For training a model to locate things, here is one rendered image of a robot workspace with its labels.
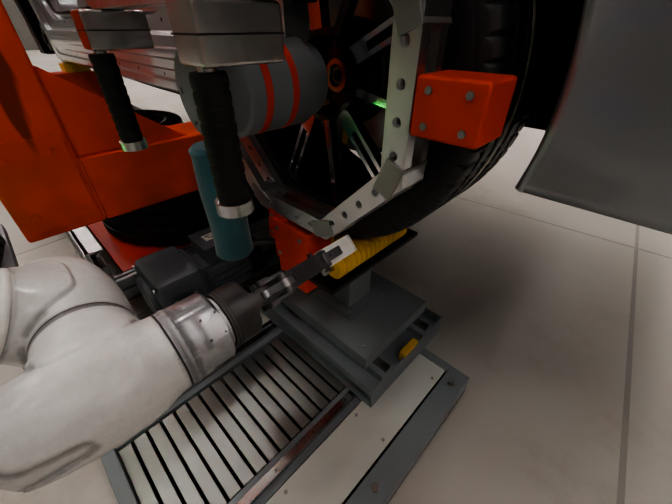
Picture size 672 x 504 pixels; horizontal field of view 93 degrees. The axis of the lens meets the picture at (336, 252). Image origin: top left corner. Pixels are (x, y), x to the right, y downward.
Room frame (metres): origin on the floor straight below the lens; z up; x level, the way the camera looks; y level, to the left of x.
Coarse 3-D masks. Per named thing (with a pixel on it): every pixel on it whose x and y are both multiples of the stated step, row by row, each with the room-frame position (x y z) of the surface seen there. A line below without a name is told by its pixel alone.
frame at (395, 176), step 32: (416, 0) 0.42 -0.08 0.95; (448, 0) 0.45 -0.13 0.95; (416, 32) 0.42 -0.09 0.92; (416, 64) 0.42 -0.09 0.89; (384, 128) 0.45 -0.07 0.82; (256, 160) 0.76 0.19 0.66; (384, 160) 0.44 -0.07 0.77; (416, 160) 0.45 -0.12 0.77; (256, 192) 0.69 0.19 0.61; (288, 192) 0.68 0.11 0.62; (384, 192) 0.44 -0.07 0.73; (320, 224) 0.54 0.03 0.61; (352, 224) 0.54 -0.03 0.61
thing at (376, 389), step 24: (264, 312) 0.78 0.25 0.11; (288, 312) 0.75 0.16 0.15; (432, 312) 0.73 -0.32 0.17; (312, 336) 0.65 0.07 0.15; (408, 336) 0.65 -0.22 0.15; (432, 336) 0.67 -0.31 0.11; (336, 360) 0.54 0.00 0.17; (384, 360) 0.54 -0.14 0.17; (408, 360) 0.57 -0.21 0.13; (360, 384) 0.48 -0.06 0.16; (384, 384) 0.49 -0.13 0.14
